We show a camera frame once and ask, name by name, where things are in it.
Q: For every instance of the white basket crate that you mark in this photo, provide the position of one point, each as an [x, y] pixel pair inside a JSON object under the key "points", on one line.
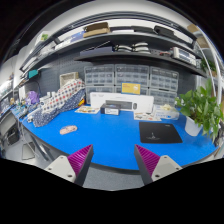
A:
{"points": [[65, 78]]}

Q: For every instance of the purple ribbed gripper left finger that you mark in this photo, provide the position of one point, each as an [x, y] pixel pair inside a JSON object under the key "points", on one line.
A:
{"points": [[73, 168]]}

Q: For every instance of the yellow card sign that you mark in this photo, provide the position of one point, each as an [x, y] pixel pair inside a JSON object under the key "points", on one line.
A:
{"points": [[130, 88]]}

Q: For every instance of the purple bag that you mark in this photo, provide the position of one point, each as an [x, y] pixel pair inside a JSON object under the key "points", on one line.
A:
{"points": [[32, 98]]}

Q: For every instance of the printed leaflet left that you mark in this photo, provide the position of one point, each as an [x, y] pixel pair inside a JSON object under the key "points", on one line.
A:
{"points": [[87, 110]]}

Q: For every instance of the patterned fabric cloth pile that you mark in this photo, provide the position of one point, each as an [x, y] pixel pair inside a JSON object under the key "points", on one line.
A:
{"points": [[66, 98]]}

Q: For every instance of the black mouse pad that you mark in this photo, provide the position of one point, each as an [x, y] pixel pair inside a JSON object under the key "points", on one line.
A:
{"points": [[158, 133]]}

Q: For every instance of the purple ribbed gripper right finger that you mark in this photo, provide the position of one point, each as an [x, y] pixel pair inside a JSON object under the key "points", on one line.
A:
{"points": [[153, 167]]}

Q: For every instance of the clear plastic bag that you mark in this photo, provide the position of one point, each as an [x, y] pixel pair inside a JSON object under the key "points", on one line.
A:
{"points": [[166, 112]]}

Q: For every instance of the printed leaflet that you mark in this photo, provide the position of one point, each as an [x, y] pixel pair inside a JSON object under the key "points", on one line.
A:
{"points": [[145, 117], [87, 110]]}

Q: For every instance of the grey drawer organizer cabinets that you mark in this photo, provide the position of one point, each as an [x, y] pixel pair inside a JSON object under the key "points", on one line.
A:
{"points": [[158, 82]]}

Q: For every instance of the printed leaflet right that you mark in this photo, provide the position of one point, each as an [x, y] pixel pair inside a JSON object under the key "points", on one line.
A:
{"points": [[145, 117]]}

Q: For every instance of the green potted plant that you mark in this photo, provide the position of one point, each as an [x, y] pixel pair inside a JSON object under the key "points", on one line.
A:
{"points": [[202, 107]]}

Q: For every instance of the long white product box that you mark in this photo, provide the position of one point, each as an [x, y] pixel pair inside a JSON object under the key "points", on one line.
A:
{"points": [[128, 102]]}

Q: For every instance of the brown cardboard box on shelf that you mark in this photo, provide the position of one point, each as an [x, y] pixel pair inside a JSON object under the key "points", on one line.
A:
{"points": [[96, 29]]}

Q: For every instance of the small black box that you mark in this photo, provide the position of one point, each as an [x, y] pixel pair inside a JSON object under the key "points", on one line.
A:
{"points": [[110, 109]]}

